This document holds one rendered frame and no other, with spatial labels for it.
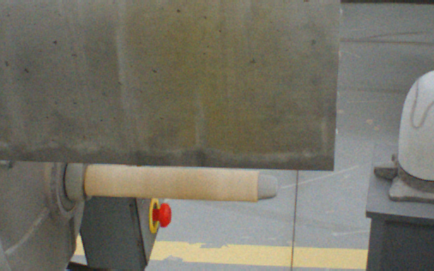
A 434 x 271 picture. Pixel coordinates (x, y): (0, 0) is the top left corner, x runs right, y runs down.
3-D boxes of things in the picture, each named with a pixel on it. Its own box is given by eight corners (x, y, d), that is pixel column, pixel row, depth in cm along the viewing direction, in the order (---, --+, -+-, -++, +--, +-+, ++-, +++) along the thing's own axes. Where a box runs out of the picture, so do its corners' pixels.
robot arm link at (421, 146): (382, 158, 154) (389, 75, 142) (432, 131, 162) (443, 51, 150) (434, 191, 143) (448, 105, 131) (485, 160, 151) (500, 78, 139)
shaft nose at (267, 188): (257, 202, 68) (256, 183, 66) (259, 189, 70) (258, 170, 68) (277, 203, 67) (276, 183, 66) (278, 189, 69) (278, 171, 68)
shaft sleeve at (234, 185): (87, 201, 70) (81, 176, 68) (95, 183, 73) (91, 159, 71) (256, 208, 68) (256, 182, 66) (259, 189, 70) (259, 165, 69)
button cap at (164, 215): (146, 231, 108) (142, 213, 106) (151, 215, 111) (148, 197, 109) (169, 232, 107) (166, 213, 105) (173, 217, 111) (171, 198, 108)
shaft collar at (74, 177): (68, 209, 70) (60, 173, 68) (81, 184, 74) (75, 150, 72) (86, 210, 70) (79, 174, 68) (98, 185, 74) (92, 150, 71)
